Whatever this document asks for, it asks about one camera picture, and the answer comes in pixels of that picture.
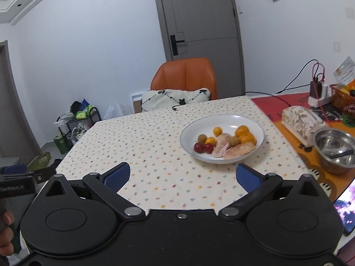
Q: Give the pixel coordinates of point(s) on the peeled pomelo segment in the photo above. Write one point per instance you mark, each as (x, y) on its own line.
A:
(222, 145)
(240, 150)

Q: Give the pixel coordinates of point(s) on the floral dotted tablecloth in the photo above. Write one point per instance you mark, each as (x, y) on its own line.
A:
(163, 175)

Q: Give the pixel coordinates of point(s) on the person's left hand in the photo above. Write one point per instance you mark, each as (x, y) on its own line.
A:
(6, 246)

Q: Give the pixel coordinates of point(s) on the snack package bag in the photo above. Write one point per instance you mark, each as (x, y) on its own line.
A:
(344, 74)

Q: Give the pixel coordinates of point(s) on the floral ceramic tissue box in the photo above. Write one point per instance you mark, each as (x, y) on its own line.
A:
(302, 123)

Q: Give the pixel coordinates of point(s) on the grey door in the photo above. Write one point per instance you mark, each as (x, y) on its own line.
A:
(211, 30)
(17, 139)

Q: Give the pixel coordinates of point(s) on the white black-patterned cushion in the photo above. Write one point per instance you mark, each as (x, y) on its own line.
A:
(163, 99)

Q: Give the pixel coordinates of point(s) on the orange woven basket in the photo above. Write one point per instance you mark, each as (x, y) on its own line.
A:
(341, 99)

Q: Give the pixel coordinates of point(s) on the orange leather chair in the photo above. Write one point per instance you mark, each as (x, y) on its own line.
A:
(187, 75)

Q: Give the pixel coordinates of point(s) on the black charger adapter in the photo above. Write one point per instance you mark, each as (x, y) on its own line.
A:
(316, 89)

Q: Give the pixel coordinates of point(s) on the red orange cat tablecloth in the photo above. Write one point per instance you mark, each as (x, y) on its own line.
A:
(273, 106)

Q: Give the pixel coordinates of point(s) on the black metal shelf rack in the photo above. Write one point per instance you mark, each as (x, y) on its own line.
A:
(71, 127)

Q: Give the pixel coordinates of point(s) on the green bag on floor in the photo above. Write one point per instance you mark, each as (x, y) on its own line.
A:
(61, 144)

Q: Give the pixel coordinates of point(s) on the white plastic bag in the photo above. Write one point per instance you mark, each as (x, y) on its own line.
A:
(114, 111)

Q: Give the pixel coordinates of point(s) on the large orange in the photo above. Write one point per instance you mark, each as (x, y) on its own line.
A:
(247, 138)
(241, 130)

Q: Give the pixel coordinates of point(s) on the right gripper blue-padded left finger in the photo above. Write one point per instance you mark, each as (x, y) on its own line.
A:
(104, 188)

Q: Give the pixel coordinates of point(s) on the white framed board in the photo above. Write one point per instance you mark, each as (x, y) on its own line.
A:
(136, 103)

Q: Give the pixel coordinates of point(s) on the brown-green kiwi fruit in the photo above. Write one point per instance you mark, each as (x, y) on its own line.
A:
(201, 138)

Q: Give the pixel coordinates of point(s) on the red crabapple with stem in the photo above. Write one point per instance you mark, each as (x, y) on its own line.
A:
(199, 147)

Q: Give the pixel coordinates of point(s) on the stainless steel bowl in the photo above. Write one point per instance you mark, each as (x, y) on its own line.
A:
(335, 150)

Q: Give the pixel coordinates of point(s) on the phone with lit screen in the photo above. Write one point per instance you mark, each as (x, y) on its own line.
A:
(344, 206)

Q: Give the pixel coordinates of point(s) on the white power strip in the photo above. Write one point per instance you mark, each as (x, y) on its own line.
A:
(325, 99)

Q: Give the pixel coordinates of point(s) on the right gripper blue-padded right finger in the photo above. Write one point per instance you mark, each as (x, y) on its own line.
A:
(259, 188)

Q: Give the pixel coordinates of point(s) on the green-brown fruit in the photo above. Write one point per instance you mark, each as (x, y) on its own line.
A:
(233, 141)

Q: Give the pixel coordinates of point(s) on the small yellow-orange citrus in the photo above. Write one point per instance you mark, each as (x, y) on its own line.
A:
(217, 131)
(211, 140)

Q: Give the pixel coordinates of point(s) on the black door handle lock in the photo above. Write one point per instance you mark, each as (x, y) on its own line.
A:
(174, 44)

